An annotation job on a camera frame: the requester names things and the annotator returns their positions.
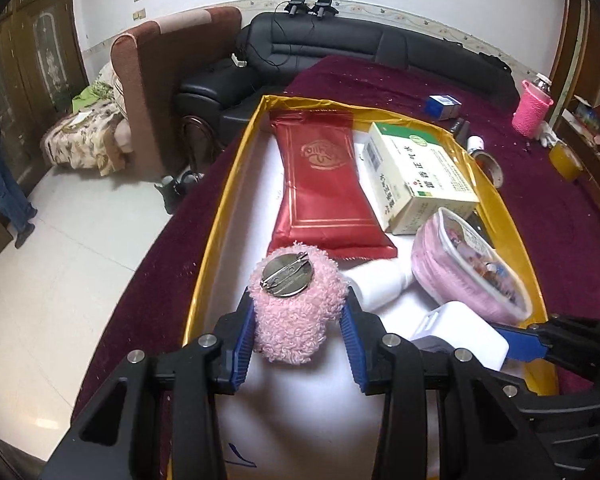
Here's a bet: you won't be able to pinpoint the black leather sofa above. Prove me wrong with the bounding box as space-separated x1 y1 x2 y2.
173 12 519 155

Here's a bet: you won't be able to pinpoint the small white bottle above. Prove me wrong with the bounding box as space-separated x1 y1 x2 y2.
343 258 414 312

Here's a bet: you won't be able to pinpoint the floral blanket pile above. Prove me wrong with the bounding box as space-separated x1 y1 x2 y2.
40 62 133 177

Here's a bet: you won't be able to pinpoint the green white medicine box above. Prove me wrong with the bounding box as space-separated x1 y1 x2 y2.
363 122 479 235

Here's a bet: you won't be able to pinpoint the silver tape roll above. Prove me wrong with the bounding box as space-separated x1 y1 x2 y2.
472 151 504 190

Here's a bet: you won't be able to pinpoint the brown red armchair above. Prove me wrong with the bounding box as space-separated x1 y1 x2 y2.
110 6 242 182

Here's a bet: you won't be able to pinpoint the pink knitted sleeve flask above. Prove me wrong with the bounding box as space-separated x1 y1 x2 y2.
512 73 554 139

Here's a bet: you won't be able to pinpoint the wooden side cabinet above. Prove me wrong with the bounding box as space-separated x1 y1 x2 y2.
556 96 600 210

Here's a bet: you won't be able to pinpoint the white orange-capped tube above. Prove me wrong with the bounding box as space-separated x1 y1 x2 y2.
466 136 484 155

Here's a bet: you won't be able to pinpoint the blue white small box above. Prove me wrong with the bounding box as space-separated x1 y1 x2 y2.
424 94 462 120

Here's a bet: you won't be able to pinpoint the clear pink plastic container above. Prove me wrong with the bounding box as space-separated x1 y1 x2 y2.
412 207 533 325

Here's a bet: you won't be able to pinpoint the wooden wardrobe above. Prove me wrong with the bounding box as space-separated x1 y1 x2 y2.
0 0 86 193

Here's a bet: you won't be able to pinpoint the white small figurine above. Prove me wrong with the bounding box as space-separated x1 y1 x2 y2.
535 122 559 148

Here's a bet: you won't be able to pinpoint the dark red table cloth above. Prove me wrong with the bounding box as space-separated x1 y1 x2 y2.
69 54 600 480

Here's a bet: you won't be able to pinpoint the white charger adapter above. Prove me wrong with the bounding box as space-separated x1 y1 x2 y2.
411 301 509 372

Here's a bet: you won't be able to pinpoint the black marker pen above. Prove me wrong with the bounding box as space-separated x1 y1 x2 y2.
450 118 470 148

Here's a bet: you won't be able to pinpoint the black clips on sofa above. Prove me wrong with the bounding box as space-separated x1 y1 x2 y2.
284 0 339 20

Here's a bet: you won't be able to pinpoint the gold-edged white tray box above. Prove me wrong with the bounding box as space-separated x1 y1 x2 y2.
185 96 557 479

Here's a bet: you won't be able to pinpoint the pink fluffy brooch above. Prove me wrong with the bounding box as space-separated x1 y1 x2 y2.
247 243 348 365

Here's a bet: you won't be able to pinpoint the red foil packet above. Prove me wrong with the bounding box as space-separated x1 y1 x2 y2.
268 110 398 260

